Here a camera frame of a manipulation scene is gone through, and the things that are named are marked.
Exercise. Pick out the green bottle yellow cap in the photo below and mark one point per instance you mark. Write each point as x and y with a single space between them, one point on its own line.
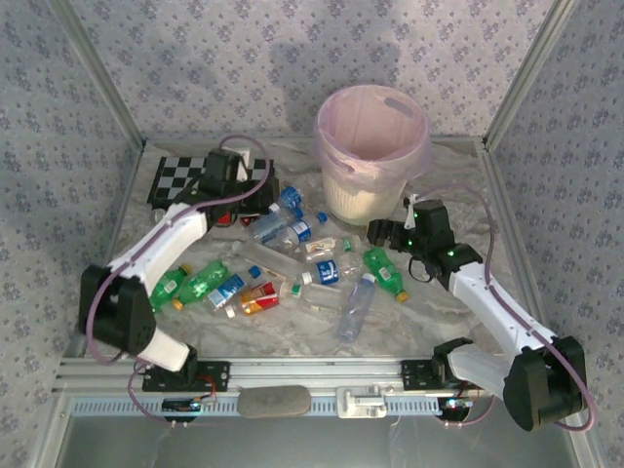
168 287
202 285
385 273

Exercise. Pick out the long clear plastic bottle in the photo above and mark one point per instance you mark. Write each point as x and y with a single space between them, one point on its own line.
268 258

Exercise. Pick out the blue label bottle white cap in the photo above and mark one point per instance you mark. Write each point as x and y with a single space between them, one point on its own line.
327 271

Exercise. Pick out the colourful label bottle green cap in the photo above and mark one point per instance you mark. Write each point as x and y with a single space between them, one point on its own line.
319 246

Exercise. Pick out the tall bluish clear bottle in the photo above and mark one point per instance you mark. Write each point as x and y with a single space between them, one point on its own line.
356 307

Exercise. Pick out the clear bottle green white cap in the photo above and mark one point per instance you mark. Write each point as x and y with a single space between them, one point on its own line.
322 296

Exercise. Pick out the red label plastic bottle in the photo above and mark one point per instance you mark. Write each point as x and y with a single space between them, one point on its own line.
261 297

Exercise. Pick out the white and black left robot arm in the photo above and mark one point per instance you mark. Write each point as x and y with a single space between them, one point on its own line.
166 246

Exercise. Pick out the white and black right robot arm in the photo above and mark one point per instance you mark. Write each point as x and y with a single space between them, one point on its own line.
497 312

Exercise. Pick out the white bin with pink liner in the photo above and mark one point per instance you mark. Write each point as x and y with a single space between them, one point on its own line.
365 131

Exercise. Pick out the red triangle piece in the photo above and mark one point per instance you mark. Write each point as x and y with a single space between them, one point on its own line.
248 222

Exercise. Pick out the black and white chessboard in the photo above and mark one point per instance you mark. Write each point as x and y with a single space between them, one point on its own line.
168 178

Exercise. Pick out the white plastic latch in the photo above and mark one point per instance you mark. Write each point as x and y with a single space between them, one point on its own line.
361 402

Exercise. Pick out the small circuit board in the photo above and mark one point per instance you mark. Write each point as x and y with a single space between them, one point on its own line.
183 404
456 403

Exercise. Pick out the grey stone pad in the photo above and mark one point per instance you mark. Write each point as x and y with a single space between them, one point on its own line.
273 402

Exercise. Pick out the grey metal panel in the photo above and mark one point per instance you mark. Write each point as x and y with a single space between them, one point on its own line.
312 443

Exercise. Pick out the aluminium side rail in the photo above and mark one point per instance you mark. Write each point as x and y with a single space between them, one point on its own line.
122 209
518 253

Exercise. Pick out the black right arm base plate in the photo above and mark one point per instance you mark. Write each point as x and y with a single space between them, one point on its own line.
417 375

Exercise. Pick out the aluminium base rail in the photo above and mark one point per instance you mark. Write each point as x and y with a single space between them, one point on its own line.
312 373

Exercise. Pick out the aluminium frame post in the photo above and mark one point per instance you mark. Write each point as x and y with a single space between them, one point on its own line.
100 73
528 73

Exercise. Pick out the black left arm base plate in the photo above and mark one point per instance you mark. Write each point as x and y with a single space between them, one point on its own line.
214 375

